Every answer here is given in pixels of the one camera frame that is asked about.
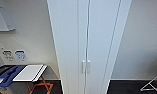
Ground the white wire drying rack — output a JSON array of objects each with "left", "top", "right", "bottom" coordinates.
[{"left": 139, "top": 71, "right": 157, "bottom": 93}]

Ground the wall socket with blue label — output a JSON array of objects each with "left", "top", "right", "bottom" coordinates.
[{"left": 14, "top": 49, "right": 28, "bottom": 62}]

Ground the orange folding stand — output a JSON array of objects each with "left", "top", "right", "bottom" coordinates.
[{"left": 26, "top": 75, "right": 55, "bottom": 94}]

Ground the white door handle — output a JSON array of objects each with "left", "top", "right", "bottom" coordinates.
[
  {"left": 86, "top": 60, "right": 92, "bottom": 75},
  {"left": 81, "top": 60, "right": 86, "bottom": 75}
]

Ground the wall socket with dark label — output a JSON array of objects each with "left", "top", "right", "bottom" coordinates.
[{"left": 1, "top": 49, "right": 15, "bottom": 63}]

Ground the white flat board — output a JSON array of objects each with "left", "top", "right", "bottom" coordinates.
[{"left": 12, "top": 64, "right": 48, "bottom": 83}]

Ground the grey wall-mounted holder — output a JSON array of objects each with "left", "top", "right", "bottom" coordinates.
[{"left": 0, "top": 0, "right": 18, "bottom": 34}]

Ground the blue plastic case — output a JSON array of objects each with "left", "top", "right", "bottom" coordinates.
[{"left": 0, "top": 65, "right": 27, "bottom": 91}]

